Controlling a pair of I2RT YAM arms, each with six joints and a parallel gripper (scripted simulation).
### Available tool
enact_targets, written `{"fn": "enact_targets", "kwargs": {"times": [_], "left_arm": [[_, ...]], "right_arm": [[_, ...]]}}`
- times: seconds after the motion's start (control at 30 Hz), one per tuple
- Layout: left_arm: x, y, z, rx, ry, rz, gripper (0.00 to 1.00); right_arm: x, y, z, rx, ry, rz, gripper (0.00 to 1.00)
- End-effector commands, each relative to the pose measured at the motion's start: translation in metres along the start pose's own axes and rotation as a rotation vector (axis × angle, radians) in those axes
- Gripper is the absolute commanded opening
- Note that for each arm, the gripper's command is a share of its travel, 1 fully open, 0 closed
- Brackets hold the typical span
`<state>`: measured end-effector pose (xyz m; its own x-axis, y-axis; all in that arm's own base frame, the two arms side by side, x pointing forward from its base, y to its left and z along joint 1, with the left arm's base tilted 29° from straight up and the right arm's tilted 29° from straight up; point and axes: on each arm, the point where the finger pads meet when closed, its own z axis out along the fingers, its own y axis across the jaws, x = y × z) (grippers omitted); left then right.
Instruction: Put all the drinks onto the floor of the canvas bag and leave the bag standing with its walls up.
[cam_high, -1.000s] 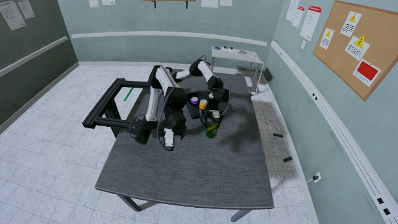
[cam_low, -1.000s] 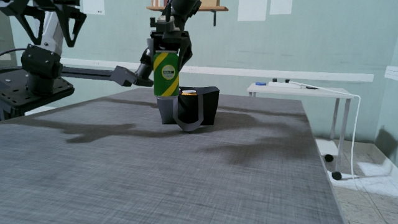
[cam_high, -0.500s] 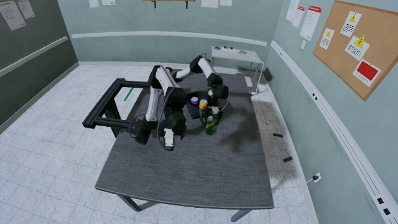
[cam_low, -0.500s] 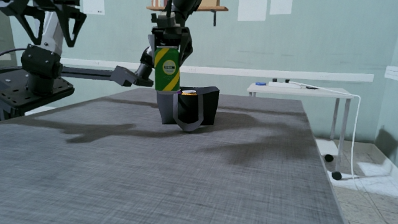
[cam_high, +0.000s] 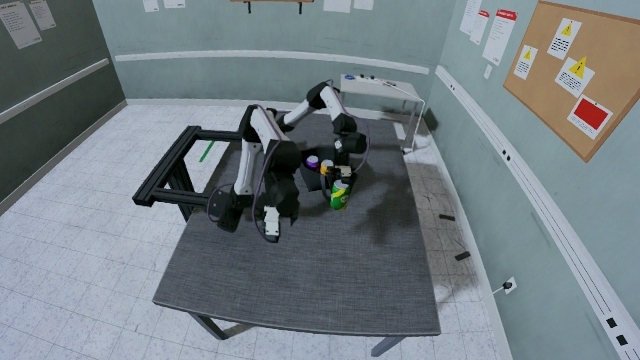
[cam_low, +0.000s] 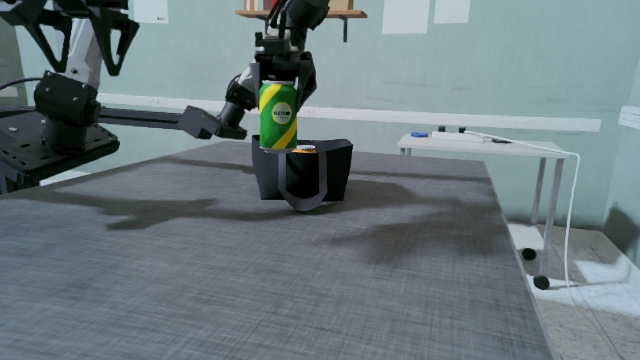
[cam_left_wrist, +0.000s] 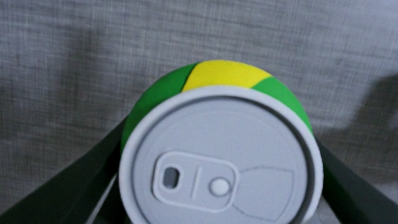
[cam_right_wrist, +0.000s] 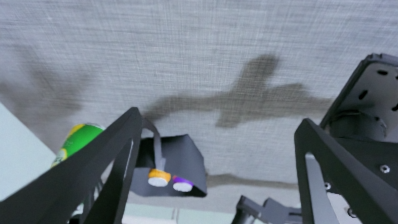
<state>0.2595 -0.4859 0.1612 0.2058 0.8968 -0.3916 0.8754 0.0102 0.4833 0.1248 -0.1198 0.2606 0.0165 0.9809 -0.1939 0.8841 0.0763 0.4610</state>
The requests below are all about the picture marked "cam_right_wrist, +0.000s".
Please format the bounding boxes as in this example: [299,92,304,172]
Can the purple drink can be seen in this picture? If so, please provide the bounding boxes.
[173,176,193,191]

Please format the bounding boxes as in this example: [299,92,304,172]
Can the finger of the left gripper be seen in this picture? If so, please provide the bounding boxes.
[80,176,104,224]

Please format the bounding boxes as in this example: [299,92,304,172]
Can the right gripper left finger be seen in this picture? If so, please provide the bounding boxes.
[0,107,143,224]

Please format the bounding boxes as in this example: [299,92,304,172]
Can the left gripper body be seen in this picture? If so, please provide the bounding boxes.
[67,213,82,224]

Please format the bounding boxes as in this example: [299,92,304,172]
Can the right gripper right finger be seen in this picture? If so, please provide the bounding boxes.
[294,118,398,224]

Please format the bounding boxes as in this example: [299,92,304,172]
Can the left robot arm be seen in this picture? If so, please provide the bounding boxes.
[230,201,262,224]

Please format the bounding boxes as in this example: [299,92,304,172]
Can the black tote bag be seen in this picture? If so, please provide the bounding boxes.
[130,118,208,198]

